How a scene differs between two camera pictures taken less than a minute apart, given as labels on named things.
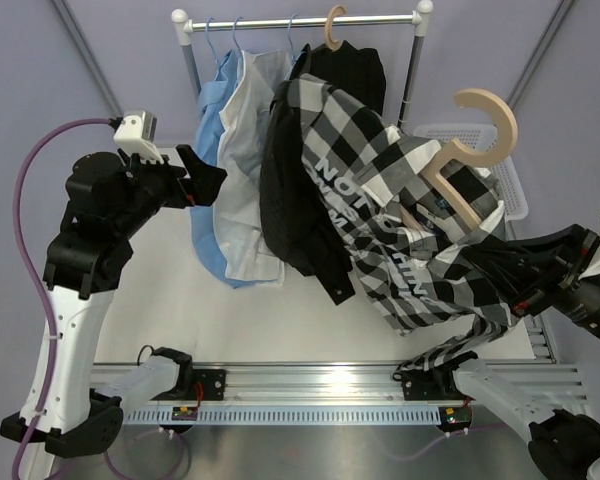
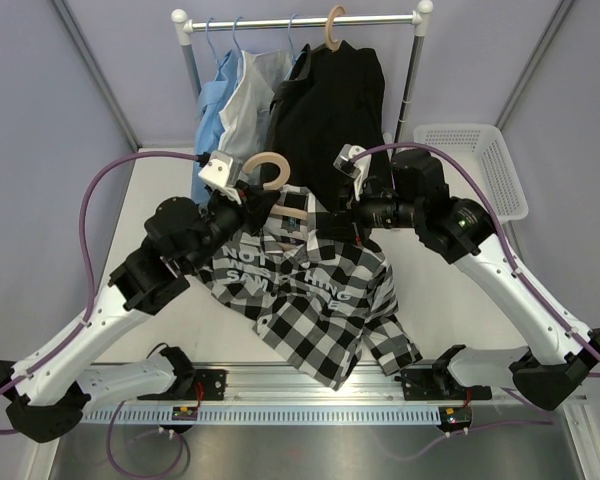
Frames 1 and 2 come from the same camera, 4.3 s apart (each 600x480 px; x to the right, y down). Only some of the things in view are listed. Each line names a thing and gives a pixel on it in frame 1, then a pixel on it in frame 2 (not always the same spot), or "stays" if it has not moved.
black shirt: [361, 71] -> [341, 104]
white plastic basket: [486, 139] stays
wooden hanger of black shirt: [333, 44] stays
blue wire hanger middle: [233, 34] stays
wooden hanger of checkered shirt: [455, 151] -> [278, 209]
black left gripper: [206, 179] -> [255, 204]
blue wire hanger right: [289, 37] stays
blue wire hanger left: [207, 33] stays
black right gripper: [542, 268] -> [346, 224]
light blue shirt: [219, 76] stays
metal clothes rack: [184, 27] stays
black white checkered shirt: [425, 229] -> [321, 305]
